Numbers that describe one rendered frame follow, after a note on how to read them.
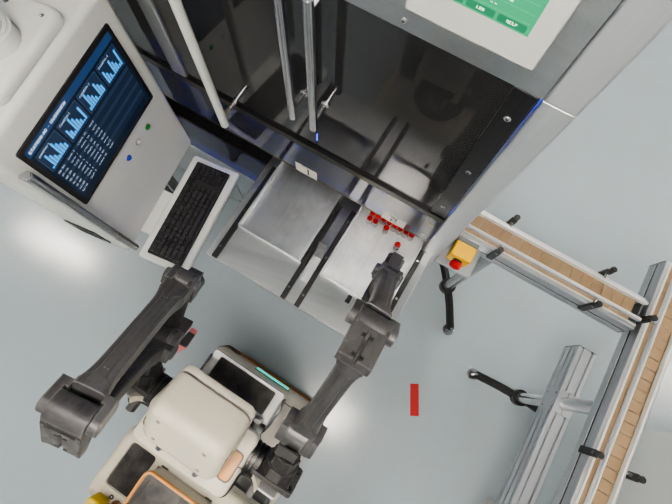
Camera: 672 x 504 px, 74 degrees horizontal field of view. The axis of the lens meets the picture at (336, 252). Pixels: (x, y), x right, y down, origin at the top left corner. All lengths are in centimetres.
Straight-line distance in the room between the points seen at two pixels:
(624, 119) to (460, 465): 230
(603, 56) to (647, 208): 251
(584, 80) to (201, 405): 95
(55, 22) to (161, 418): 90
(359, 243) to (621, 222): 187
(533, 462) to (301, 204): 135
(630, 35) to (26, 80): 113
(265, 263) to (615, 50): 121
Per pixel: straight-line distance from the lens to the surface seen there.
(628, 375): 178
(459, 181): 111
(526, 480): 207
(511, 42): 74
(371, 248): 159
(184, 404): 109
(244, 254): 161
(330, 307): 155
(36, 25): 127
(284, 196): 166
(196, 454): 110
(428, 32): 80
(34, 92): 125
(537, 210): 286
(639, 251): 308
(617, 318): 179
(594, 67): 75
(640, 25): 69
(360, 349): 88
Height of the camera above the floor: 241
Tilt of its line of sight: 75 degrees down
